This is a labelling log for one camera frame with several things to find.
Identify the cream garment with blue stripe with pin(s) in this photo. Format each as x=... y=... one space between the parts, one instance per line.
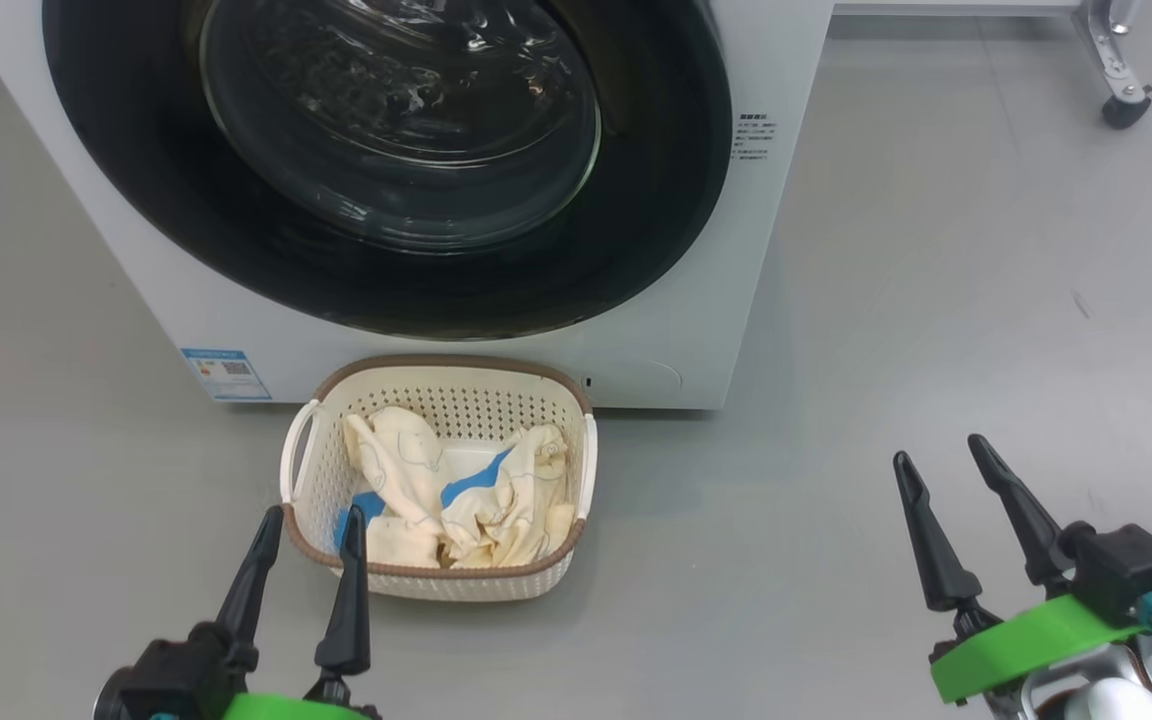
x=516 y=500

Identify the black text warning sticker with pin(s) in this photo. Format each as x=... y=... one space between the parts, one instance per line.
x=754 y=138

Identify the cream perforated laundry basket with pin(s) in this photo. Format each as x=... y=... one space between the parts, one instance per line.
x=456 y=395

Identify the blue energy label sticker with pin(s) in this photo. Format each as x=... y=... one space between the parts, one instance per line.
x=228 y=375

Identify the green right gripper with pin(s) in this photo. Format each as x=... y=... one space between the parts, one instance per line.
x=1026 y=645

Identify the white front-load washing machine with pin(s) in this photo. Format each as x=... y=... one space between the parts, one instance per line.
x=736 y=300

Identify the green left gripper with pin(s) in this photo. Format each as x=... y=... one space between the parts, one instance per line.
x=286 y=708

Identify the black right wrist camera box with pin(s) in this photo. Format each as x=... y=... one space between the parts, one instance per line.
x=1126 y=570

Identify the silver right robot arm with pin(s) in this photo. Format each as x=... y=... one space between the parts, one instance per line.
x=1106 y=700

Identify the round dark glass washer door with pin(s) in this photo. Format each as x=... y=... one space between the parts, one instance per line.
x=386 y=140

